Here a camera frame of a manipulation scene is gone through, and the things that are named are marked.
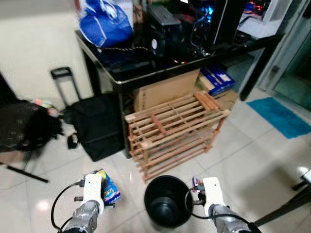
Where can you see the blue snack bag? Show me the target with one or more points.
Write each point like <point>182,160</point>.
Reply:
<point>112,191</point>

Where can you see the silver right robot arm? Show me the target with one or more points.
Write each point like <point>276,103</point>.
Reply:
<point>226,221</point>

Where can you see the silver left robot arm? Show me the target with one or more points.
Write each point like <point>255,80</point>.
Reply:
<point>85,218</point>

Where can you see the black rubbish bin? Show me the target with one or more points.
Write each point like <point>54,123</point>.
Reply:
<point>167,204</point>

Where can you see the wooden slatted shoe rack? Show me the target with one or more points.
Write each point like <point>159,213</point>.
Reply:
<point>175,116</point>

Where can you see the small brown cardboard box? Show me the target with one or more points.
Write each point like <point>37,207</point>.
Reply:
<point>227,101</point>

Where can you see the white table with black leg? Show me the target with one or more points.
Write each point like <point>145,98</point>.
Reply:
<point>305,175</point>

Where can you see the large brown cardboard box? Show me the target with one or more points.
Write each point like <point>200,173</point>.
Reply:
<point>165,90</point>

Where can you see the blue floor mat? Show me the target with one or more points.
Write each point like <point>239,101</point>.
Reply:
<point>282,116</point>

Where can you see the blue printed box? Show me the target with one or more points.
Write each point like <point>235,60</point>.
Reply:
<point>218,80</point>

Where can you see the black trolley bag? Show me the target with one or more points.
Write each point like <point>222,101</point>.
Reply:
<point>99,126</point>

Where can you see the black keyboard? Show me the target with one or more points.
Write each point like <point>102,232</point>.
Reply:
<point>121,57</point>

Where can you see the open black computer case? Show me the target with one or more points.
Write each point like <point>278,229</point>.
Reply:
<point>165,34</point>

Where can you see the black rod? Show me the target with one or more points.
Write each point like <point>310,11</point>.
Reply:
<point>29,174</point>

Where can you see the colourful snack packet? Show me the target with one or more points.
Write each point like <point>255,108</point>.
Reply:
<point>46,107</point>

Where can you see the white box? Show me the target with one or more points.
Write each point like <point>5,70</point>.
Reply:
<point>257,24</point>

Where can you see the black mesh bag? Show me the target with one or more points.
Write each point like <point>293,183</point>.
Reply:
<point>24,126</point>

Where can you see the blue plastic bag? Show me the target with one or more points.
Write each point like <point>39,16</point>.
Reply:
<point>104,26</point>

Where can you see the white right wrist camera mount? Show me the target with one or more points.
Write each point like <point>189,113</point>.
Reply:
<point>214,194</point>

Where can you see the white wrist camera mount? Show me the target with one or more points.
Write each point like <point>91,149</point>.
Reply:
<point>93,191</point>
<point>214,194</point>

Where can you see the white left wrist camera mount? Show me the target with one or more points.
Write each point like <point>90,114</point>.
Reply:
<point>93,191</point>

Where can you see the grey sliding door frame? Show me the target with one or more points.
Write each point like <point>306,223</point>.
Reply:
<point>286,43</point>

